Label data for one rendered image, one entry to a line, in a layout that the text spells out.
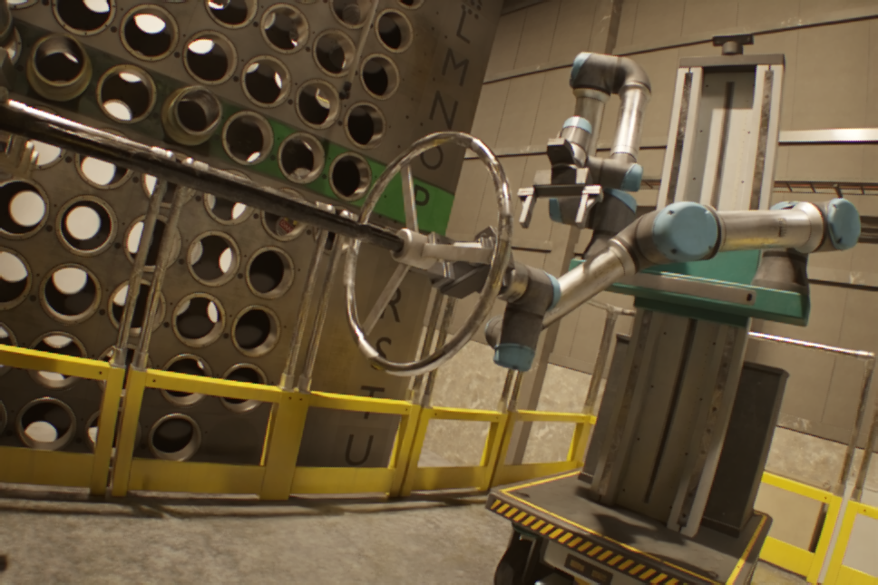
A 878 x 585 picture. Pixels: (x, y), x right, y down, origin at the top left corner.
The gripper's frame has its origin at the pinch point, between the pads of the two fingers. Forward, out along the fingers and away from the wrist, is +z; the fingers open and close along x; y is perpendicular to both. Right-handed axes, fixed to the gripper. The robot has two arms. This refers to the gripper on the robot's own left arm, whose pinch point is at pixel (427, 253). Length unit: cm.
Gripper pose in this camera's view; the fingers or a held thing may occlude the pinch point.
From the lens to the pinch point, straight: 82.6
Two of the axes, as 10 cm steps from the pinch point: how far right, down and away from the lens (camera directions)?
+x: -6.6, 4.0, 6.3
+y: 1.2, 8.9, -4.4
